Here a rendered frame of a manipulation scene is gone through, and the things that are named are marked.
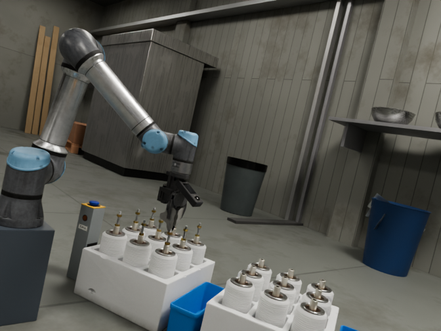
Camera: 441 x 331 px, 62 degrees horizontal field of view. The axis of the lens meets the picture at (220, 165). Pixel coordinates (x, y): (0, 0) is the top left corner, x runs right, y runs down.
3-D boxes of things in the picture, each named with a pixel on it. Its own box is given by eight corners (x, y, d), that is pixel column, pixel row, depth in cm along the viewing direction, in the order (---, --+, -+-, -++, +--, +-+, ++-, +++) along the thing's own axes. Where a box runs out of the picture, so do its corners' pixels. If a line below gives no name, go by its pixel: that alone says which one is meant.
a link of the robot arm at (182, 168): (197, 165, 135) (182, 163, 128) (193, 176, 135) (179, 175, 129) (182, 160, 139) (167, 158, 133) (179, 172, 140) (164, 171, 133)
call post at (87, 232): (78, 282, 152) (93, 208, 150) (65, 276, 155) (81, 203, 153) (90, 278, 159) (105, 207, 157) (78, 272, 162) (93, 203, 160)
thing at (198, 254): (176, 277, 162) (185, 238, 161) (197, 282, 163) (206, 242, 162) (174, 286, 153) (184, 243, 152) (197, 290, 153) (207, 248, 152)
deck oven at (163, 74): (190, 184, 551) (218, 58, 541) (121, 176, 473) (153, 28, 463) (140, 165, 660) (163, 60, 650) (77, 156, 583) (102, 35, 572)
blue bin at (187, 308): (189, 350, 121) (197, 315, 121) (161, 337, 126) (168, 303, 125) (223, 318, 149) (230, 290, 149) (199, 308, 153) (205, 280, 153)
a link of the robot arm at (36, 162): (-7, 189, 110) (2, 144, 109) (14, 183, 123) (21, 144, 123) (35, 198, 111) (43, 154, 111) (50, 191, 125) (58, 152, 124)
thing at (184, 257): (180, 299, 142) (190, 253, 141) (156, 292, 143) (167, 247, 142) (186, 290, 151) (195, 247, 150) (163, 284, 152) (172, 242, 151)
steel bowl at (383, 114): (417, 132, 327) (421, 117, 327) (401, 125, 303) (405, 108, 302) (378, 128, 354) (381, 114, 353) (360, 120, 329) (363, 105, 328)
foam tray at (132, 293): (155, 334, 126) (167, 284, 125) (73, 293, 142) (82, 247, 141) (206, 301, 162) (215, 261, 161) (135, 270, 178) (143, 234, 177)
